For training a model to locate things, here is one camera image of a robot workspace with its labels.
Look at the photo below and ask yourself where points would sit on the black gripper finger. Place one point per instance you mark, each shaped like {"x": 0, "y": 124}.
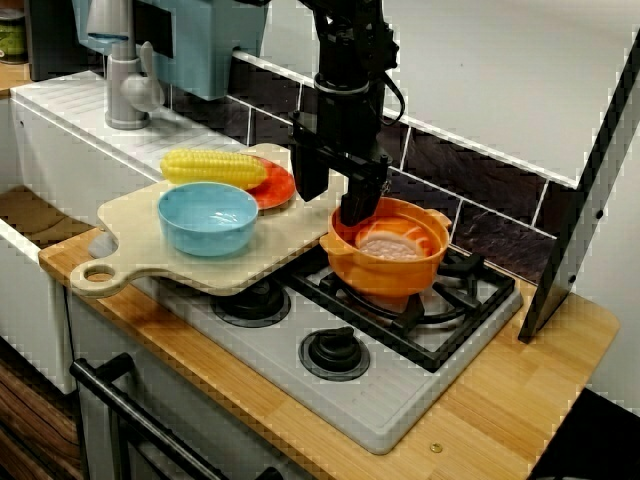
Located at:
{"x": 310, "y": 172}
{"x": 362, "y": 197}

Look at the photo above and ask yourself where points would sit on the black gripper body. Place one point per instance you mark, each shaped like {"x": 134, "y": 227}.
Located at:
{"x": 345, "y": 125}

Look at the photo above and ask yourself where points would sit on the orange toy pot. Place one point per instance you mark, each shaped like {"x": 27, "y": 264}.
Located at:
{"x": 380, "y": 277}

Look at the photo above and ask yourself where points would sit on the yellow toy corn cob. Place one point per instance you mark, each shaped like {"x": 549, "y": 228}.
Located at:
{"x": 210, "y": 167}

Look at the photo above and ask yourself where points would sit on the light blue bowl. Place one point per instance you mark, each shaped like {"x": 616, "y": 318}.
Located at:
{"x": 200, "y": 240}

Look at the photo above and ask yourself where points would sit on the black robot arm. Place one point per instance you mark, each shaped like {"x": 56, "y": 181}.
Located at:
{"x": 350, "y": 45}

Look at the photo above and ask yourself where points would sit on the red plate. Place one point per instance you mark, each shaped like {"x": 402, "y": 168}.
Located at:
{"x": 275, "y": 192}

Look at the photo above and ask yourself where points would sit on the salmon sushi toy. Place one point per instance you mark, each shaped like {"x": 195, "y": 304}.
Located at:
{"x": 395, "y": 245}

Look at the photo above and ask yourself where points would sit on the pale wooden cutting board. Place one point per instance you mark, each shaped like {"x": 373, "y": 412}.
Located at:
{"x": 280, "y": 240}

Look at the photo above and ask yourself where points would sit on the black stove knob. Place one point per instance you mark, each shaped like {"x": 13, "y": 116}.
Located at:
{"x": 332, "y": 352}
{"x": 255, "y": 310}

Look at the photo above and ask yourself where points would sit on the black burner grate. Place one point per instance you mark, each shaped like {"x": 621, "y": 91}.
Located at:
{"x": 450, "y": 345}

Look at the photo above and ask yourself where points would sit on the grey toy faucet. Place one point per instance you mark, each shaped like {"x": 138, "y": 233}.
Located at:
{"x": 120, "y": 100}

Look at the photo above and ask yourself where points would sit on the dark kitchen side panel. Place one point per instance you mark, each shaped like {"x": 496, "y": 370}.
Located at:
{"x": 555, "y": 280}

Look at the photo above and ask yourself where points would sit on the grey toy stove plate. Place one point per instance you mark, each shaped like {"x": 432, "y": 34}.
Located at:
{"x": 400, "y": 410}

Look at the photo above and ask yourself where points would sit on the white sink unit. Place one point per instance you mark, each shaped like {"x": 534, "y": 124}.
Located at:
{"x": 75, "y": 150}

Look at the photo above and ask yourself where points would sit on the brass countertop screw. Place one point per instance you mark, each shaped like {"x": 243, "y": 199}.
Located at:
{"x": 436, "y": 447}

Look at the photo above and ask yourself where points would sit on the black background box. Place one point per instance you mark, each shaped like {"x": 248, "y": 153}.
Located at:
{"x": 55, "y": 40}

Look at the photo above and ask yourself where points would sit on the green can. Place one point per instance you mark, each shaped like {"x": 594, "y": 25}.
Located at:
{"x": 10, "y": 40}

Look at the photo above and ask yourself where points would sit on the white toy oven front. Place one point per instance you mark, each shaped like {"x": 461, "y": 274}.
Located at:
{"x": 95, "y": 440}

